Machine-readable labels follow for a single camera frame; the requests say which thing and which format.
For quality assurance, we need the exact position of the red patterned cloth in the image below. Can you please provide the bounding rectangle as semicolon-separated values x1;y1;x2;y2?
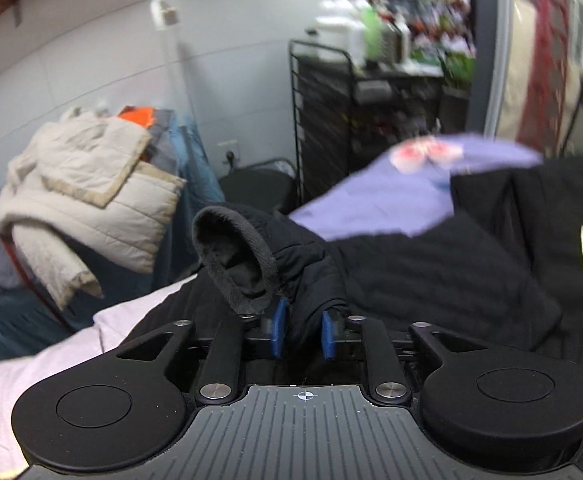
515;0;573;157

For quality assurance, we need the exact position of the wall power outlet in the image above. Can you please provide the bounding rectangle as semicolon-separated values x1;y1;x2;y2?
216;139;243;162

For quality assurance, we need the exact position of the black round stool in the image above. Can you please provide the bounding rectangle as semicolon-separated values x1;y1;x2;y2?
218;159;301;217

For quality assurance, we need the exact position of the purple floral bedsheet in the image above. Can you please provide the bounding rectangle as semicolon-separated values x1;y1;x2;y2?
288;132;545;241

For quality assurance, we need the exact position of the green bottle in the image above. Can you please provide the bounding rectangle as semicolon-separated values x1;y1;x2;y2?
361;2;385;62

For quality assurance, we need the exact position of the white jar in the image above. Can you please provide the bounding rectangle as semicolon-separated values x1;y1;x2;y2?
315;14;367;57

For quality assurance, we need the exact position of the black wire rack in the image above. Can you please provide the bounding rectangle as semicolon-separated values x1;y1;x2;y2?
288;39;468;207

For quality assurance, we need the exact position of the white pole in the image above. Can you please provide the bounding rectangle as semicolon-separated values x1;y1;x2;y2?
150;0;198;128

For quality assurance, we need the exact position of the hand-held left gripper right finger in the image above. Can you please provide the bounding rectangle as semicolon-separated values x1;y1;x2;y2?
321;309;478;404

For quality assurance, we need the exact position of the grey door frame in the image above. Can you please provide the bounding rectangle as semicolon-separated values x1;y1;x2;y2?
465;0;518;137

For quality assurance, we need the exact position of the black sweatshirt with white print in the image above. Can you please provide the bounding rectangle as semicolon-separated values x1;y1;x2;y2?
449;156;583;372

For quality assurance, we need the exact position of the pale pink bedsheet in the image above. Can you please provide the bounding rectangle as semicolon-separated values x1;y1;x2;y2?
0;274;208;480

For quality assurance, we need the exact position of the black quilted jacket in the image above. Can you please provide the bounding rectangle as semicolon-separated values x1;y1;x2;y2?
122;203;565;362

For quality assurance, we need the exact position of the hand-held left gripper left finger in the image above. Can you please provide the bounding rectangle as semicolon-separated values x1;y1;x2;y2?
116;297;289;406

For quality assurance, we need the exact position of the cream puffer jacket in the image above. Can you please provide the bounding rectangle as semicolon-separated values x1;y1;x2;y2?
0;107;188;312

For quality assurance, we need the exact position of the blue quilt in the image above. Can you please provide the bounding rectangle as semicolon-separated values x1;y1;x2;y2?
0;109;228;367

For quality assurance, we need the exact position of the orange garment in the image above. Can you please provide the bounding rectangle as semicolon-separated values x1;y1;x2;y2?
116;105;158;132

